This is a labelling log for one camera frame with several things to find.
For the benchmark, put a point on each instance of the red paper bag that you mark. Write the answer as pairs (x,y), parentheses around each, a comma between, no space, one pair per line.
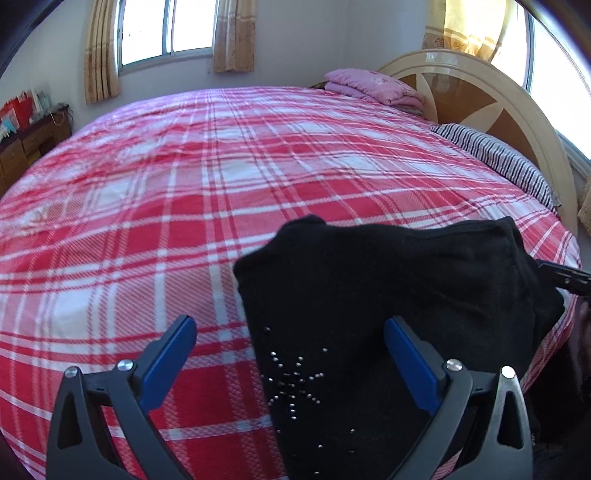
(14,113)

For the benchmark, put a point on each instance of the black pants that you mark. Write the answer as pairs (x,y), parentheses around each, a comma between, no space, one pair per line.
(369,277)

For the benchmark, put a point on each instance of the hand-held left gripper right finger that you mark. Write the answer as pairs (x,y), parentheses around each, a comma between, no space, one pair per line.
(413,364)

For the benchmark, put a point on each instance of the pale teal paper bag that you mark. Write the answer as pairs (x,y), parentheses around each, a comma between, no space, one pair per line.
(40,104)

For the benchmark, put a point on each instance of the window with grey frame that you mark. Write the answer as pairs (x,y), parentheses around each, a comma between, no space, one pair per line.
(147,32)

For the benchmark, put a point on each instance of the cream and brown headboard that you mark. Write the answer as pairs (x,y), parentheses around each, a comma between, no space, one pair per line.
(466,97)

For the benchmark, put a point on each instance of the brown wooden cabinet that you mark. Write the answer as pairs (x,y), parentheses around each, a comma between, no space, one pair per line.
(27,143)

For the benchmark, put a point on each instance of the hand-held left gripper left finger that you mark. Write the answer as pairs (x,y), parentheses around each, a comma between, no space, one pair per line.
(171,364)

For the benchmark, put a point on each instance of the pink folded blanket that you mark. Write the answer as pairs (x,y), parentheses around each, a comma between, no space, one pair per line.
(369,85)

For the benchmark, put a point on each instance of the striped pillow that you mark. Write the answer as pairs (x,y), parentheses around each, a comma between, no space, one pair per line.
(498,157)

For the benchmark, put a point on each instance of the tan curtain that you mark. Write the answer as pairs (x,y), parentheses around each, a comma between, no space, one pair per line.
(101,55)
(233,37)

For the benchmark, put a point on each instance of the red plaid bed sheet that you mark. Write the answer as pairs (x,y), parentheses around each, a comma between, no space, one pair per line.
(184,184)

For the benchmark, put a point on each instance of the large bright window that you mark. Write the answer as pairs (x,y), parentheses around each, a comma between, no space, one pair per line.
(558,69)

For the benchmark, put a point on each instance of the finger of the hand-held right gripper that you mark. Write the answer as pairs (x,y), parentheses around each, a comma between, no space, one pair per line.
(570,279)

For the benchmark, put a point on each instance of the yellow patterned curtain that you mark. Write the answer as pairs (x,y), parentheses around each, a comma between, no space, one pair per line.
(466,23)

